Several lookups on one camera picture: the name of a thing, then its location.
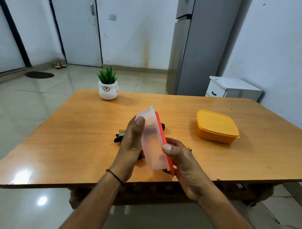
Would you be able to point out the person's right hand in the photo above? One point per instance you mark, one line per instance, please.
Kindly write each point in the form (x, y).
(188, 172)

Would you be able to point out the person's left hand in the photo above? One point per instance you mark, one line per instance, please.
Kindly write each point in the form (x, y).
(128, 146)

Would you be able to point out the person's left thumb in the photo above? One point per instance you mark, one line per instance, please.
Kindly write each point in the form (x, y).
(138, 128)

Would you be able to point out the person's right thumb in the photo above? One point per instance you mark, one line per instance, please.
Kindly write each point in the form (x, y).
(171, 153)

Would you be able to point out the translucent plastic container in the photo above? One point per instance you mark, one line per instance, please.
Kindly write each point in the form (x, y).
(152, 139)

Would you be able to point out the red container lid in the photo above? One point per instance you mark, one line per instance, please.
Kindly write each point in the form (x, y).
(162, 134)

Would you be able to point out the person's right forearm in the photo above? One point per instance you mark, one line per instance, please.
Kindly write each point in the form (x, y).
(221, 212)

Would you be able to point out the person's left forearm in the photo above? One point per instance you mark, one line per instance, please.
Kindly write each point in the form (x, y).
(94, 205)

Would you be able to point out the black and yellow packet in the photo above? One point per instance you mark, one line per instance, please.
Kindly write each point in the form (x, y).
(188, 149)

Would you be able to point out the black and gold packet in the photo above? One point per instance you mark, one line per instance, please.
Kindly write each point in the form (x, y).
(119, 136)

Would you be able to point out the white ceramic plant pot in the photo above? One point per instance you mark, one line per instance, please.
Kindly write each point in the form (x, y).
(108, 91)

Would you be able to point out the yellow lunch box with lid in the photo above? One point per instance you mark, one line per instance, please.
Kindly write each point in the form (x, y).
(216, 126)

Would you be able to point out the black wrist band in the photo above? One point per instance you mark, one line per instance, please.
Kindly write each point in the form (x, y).
(115, 176)

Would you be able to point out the green artificial plant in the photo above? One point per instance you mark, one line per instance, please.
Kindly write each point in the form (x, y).
(107, 76)

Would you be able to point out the white bedside cabinet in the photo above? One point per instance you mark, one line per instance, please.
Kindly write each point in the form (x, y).
(232, 88)

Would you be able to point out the grey refrigerator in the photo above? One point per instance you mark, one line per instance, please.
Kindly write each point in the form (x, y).
(200, 52)

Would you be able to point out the beige sandal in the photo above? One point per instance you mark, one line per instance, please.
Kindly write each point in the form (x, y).
(57, 65)
(62, 64)

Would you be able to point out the white door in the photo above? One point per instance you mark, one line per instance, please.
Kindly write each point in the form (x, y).
(80, 37)

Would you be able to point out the dark oval door mat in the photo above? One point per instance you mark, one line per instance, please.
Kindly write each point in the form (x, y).
(39, 75)

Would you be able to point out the white wall switch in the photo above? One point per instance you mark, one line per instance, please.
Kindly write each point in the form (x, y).
(112, 17)

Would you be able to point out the black sliding door frame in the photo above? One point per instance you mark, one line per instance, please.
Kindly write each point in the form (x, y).
(16, 35)

